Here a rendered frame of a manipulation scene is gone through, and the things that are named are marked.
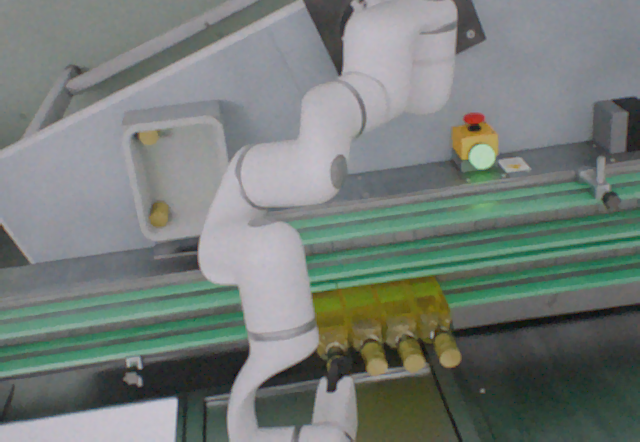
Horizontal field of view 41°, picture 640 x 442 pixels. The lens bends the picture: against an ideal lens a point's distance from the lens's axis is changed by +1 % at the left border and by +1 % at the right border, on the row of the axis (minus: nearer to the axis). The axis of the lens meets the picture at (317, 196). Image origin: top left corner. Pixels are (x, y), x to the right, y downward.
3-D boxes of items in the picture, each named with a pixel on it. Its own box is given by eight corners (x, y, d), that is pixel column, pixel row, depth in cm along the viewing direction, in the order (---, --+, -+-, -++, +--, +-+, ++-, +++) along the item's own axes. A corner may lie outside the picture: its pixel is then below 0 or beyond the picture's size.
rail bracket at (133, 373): (133, 360, 158) (126, 406, 146) (126, 329, 156) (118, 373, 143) (154, 357, 159) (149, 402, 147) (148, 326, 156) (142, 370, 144)
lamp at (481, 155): (468, 166, 155) (472, 172, 153) (467, 144, 153) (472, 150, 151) (492, 163, 156) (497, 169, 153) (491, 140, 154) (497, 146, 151)
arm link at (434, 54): (372, 89, 136) (394, 125, 122) (374, 8, 130) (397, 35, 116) (430, 86, 137) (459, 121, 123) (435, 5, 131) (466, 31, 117)
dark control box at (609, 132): (591, 139, 164) (609, 155, 157) (592, 100, 161) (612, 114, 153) (632, 133, 165) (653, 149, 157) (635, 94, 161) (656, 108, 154)
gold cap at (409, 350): (397, 358, 135) (403, 374, 132) (396, 339, 134) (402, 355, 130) (419, 355, 136) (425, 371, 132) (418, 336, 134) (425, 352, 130)
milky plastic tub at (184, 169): (147, 222, 160) (143, 243, 153) (123, 111, 151) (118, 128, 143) (237, 210, 161) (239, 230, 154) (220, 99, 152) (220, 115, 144)
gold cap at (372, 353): (362, 362, 135) (367, 378, 131) (360, 343, 134) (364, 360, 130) (384, 358, 135) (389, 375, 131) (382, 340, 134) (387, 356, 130)
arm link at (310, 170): (296, 85, 114) (220, 114, 104) (373, 73, 105) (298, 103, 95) (321, 180, 118) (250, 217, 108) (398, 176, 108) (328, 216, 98)
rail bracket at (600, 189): (570, 179, 153) (601, 211, 141) (571, 142, 150) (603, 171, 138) (591, 176, 153) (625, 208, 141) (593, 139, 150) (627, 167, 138)
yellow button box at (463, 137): (451, 158, 163) (461, 173, 156) (450, 122, 159) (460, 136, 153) (487, 153, 163) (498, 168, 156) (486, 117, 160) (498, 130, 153)
